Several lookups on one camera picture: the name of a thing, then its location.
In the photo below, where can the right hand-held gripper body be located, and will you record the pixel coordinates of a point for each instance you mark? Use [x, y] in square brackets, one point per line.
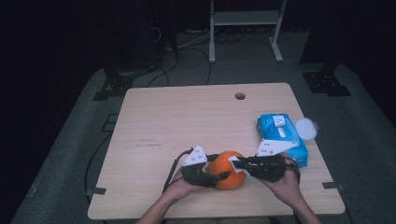
[267, 168]

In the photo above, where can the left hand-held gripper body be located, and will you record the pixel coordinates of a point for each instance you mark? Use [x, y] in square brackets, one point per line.
[196, 174]

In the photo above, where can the orange cloth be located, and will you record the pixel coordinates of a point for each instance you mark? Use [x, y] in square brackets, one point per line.
[227, 168]

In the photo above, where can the white wet wipe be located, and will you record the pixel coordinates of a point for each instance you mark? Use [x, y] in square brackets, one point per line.
[235, 161]

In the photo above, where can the blue wet wipe pack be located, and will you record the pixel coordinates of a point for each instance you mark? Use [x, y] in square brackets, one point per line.
[280, 132]

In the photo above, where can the person's left hand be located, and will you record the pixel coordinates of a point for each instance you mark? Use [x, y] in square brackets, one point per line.
[180, 189]

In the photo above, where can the person's right hand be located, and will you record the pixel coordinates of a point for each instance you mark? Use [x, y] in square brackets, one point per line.
[286, 189]

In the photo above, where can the white round lid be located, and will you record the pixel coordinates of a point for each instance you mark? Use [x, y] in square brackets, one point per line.
[306, 128]

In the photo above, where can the grey tape strip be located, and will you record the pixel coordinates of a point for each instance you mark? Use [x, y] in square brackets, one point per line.
[96, 191]
[333, 185]

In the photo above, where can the black stand base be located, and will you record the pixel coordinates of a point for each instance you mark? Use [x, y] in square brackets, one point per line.
[116, 84]
[325, 84]

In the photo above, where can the white metal stand frame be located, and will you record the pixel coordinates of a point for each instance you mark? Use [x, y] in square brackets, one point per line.
[246, 18]

